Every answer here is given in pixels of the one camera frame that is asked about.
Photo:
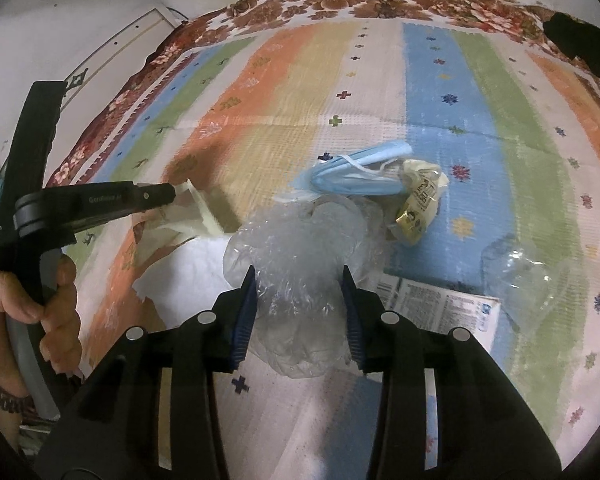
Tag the clear plastic cup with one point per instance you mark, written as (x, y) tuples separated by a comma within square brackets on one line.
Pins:
[(525, 280)]

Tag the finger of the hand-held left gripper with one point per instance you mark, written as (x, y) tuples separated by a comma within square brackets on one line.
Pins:
[(152, 195)]

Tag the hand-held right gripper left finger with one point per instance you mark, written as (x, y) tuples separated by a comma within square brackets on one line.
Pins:
[(242, 330)]

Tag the person's left hand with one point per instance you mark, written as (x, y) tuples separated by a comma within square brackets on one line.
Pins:
[(62, 320)]

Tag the silver wristwatch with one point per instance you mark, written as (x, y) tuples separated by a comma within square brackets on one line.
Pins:
[(5, 397)]

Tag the black cloth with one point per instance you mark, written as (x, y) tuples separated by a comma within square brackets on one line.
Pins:
[(580, 42)]

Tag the blue face mask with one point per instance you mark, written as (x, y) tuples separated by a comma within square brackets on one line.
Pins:
[(340, 180)]

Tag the striped colourful mat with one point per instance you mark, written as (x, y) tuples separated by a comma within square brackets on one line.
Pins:
[(300, 85)]

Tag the white printed packet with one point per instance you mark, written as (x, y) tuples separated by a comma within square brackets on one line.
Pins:
[(430, 305)]

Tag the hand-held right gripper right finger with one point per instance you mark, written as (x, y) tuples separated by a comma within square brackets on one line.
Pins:
[(354, 320)]

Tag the crumpled yellow wrapper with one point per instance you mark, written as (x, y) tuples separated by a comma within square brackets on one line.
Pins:
[(420, 200)]

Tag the cream plastic bag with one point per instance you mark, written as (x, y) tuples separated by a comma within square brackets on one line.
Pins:
[(200, 215)]

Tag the clear plastic bag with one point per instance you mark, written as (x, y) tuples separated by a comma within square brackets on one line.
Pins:
[(295, 250)]

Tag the white folded sheet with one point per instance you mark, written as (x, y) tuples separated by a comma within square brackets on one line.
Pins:
[(190, 275)]

